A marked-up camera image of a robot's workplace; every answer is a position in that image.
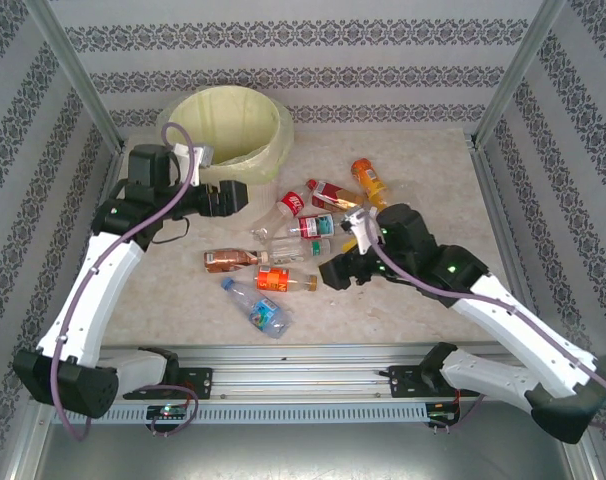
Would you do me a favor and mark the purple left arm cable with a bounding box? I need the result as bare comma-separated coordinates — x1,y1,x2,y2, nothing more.
52,122,200,441

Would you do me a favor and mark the metal lower panel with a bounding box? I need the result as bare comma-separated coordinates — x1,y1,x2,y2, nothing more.
32,422,584,480

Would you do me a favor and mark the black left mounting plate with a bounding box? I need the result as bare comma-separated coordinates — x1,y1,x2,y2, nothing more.
122,367,214,400

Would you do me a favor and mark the orange juice bottle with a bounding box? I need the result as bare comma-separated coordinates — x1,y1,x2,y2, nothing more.
351,157,390,211

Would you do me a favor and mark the grey slotted cable duct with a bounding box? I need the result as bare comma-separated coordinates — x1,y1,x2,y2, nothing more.
50,402,430,425

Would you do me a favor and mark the black mounting plate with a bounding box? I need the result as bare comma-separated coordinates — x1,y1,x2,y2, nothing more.
380,364,464,400
122,367,214,400

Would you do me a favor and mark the red juice carton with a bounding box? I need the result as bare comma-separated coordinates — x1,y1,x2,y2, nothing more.
311,180,367,215

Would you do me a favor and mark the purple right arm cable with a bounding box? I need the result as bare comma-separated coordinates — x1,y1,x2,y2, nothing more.
362,212,606,432

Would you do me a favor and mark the left circuit board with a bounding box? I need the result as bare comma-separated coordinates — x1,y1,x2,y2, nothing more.
146,404,190,420

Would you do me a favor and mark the aluminium frame post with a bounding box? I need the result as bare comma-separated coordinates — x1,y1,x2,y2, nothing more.
471,0,567,147
22,0,127,151

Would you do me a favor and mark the aluminium side rail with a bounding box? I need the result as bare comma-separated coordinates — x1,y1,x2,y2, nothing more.
471,142,534,301
95,147,127,201

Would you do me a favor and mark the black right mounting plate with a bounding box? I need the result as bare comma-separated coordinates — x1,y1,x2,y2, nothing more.
380,364,464,400

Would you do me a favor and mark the orange label bottle tan cap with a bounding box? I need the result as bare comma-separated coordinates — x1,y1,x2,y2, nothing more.
255,265,318,295

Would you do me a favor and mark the right aluminium side rail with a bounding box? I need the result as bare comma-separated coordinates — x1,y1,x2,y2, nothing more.
471,142,534,301

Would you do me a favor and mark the white plastic bin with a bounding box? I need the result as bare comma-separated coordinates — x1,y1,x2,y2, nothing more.
200,159,279,231

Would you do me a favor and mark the yellow-lined waste bin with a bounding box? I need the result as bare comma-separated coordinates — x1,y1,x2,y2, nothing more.
157,84,295,184

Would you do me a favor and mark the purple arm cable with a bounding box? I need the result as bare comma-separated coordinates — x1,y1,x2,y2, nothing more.
52,122,200,441
362,212,606,432

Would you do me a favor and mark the right aluminium frame post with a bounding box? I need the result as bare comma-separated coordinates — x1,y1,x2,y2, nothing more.
471,0,567,147

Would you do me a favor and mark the left aluminium side rail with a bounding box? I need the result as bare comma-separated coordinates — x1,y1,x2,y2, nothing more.
95,147,127,201

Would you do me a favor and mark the clear bottle green neck band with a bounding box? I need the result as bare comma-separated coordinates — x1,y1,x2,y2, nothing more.
268,237,332,266

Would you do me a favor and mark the blue cap bottle colourful label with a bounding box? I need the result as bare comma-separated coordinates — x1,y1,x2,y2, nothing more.
220,277,292,340

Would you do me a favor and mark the left aluminium frame post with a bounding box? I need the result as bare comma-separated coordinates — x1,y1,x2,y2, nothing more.
22,0,127,151

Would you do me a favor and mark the copper brown label bottle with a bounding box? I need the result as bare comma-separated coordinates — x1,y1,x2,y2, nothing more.
204,248,270,275

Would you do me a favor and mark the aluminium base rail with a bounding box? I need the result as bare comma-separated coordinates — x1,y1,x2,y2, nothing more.
97,342,572,402

